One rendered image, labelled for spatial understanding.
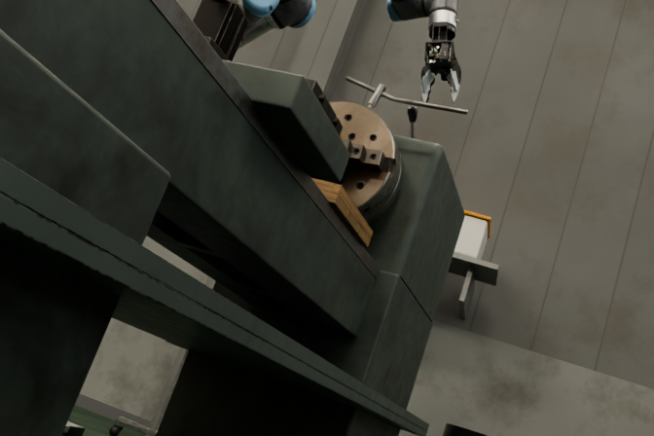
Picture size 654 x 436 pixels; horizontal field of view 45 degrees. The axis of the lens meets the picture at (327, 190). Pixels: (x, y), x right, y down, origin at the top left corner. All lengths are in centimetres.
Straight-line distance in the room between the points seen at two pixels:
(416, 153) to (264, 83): 98
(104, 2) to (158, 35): 11
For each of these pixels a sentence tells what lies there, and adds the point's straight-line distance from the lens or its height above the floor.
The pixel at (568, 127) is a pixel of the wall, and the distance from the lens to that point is 575.
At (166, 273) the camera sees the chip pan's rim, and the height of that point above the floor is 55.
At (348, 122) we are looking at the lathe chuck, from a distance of 203.
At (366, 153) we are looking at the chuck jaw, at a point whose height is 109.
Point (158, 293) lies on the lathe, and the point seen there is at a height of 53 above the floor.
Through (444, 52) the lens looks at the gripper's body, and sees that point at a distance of 212.
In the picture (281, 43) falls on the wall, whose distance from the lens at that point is 623.
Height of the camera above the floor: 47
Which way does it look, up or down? 15 degrees up
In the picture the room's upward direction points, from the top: 20 degrees clockwise
